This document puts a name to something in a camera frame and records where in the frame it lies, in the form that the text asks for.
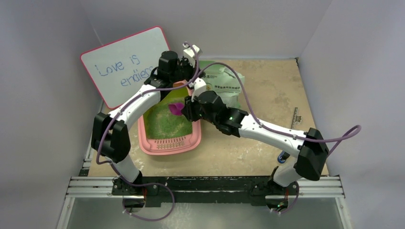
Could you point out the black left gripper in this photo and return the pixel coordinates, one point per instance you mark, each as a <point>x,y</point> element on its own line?
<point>193,70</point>

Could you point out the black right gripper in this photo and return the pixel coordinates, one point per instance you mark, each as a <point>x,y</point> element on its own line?
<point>188,109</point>

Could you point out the purple plastic scoop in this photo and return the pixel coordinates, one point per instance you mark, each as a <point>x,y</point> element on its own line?
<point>176,108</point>

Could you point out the green litter bag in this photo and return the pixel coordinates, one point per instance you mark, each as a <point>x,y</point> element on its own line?
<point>223,81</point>

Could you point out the pink green litter box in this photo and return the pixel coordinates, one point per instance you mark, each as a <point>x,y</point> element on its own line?
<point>172,145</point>

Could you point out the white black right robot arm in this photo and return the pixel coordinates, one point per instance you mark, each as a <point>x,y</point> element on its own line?
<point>307,147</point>

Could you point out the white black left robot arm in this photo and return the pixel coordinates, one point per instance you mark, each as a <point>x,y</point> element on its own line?
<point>110,134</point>

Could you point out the green fresh litter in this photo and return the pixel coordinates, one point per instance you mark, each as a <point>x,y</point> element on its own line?
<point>160,123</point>

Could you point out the blue black stapler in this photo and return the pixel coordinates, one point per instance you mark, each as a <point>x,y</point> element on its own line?
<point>283,156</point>

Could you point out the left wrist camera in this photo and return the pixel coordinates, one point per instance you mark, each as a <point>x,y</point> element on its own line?
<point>191,53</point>

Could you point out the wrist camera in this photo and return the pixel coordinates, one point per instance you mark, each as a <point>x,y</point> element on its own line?
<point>196,88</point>
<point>191,53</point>

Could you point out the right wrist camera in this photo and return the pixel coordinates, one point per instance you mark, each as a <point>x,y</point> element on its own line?
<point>196,88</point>

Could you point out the whiteboard with pink frame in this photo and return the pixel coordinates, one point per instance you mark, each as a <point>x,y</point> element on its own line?
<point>119,69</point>

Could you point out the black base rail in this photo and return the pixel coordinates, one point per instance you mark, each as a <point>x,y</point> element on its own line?
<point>257,191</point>

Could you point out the aluminium frame rails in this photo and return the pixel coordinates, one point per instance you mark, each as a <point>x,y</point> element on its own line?
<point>94,181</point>

